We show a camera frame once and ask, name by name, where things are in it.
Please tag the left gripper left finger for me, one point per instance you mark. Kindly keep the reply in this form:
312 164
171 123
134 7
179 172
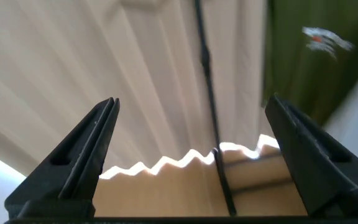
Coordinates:
70 174

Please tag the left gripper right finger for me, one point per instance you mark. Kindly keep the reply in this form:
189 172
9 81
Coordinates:
315 168

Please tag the green shirt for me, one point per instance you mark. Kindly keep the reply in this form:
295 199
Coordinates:
306 71

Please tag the black clothes rack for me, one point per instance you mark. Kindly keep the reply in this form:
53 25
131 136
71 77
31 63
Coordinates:
206 62

